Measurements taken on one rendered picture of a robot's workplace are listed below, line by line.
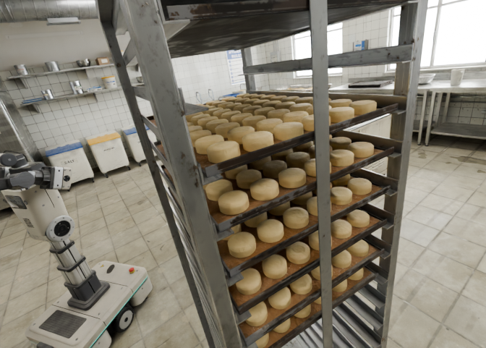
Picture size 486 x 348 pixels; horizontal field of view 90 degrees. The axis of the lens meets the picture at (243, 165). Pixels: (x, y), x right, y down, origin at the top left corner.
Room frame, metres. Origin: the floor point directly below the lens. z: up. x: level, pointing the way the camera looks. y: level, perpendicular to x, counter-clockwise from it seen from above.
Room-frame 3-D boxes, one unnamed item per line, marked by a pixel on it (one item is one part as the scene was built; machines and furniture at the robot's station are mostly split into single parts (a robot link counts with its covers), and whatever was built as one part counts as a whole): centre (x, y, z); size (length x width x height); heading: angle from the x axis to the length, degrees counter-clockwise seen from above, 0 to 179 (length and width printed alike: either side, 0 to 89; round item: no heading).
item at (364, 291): (0.74, -0.18, 0.96); 0.64 x 0.03 x 0.03; 24
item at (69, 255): (1.33, 1.25, 0.53); 0.11 x 0.11 x 0.40; 68
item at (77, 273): (1.33, 1.25, 0.38); 0.13 x 0.13 x 0.40; 68
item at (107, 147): (4.70, 2.58, 0.38); 0.64 x 0.54 x 0.77; 33
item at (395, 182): (0.74, -0.18, 1.32); 0.64 x 0.03 x 0.03; 24
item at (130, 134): (5.05, 2.03, 0.38); 0.64 x 0.54 x 0.77; 31
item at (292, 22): (0.65, -0.01, 1.68); 0.60 x 0.40 x 0.02; 24
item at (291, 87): (2.45, -0.67, 1.25); 0.56 x 0.29 x 0.14; 29
